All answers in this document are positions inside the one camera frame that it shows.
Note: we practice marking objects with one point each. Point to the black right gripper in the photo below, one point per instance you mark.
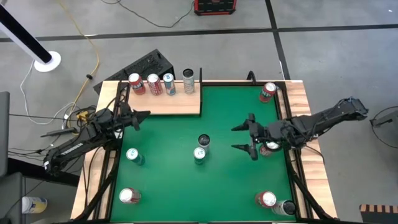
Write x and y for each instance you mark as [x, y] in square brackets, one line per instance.
[264, 133]

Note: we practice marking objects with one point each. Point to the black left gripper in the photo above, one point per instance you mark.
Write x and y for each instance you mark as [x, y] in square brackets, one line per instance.
[124, 116]

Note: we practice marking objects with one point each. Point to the red Fanta soda can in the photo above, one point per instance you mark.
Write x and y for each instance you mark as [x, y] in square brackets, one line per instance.
[135, 79]
[269, 88]
[268, 199]

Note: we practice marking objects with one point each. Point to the red Coca-Cola can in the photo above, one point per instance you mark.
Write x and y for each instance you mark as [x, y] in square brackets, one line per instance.
[153, 79]
[273, 145]
[127, 195]

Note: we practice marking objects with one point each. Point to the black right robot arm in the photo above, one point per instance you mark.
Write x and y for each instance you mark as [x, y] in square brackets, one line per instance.
[326, 116]

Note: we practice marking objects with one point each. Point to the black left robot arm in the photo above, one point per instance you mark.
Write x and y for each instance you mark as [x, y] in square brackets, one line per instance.
[74, 146]

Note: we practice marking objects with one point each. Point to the wooden tray board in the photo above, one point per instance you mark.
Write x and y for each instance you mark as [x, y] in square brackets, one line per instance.
[174, 105]

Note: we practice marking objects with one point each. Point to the black perforated box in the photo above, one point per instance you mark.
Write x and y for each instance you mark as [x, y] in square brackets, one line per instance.
[146, 63]

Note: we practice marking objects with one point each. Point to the yellow power plug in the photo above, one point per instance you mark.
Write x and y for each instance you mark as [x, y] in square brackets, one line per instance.
[82, 115]

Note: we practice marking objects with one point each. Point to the green table mat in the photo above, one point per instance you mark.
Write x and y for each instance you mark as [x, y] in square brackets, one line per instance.
[174, 180]

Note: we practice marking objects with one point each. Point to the black power strip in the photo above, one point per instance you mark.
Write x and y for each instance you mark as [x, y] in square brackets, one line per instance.
[59, 132]

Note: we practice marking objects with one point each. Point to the black white pole stand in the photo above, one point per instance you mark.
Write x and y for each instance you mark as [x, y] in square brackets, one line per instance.
[47, 65]

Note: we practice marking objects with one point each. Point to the black desk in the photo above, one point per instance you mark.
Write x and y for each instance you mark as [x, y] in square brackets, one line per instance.
[46, 179]

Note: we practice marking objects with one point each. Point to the red black crate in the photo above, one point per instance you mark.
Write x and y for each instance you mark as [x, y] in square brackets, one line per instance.
[214, 6]

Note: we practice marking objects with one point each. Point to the grey cabinet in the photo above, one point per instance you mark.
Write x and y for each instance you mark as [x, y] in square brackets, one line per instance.
[3, 133]

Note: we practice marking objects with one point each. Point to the white yellow canister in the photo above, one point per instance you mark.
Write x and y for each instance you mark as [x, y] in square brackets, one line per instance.
[34, 205]

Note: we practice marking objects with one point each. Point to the grey metal stand leg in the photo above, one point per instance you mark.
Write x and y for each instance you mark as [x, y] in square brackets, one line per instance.
[388, 119]

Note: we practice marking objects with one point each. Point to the black aluminium table frame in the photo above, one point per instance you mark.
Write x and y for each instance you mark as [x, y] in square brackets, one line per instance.
[230, 84]

